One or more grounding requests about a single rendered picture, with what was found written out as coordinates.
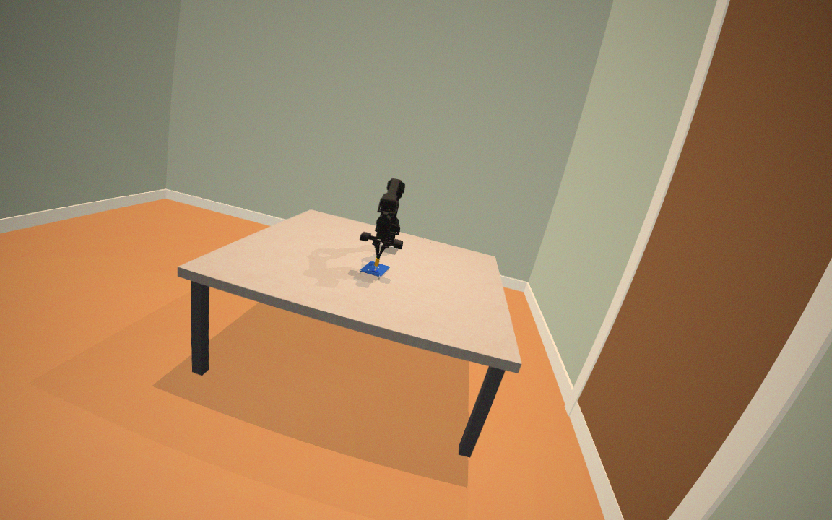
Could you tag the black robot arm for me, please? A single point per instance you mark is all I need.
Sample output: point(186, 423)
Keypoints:
point(389, 204)

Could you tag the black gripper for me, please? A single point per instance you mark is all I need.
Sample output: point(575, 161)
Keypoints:
point(383, 236)

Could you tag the blue circuit board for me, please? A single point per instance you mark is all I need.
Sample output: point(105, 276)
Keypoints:
point(375, 268)

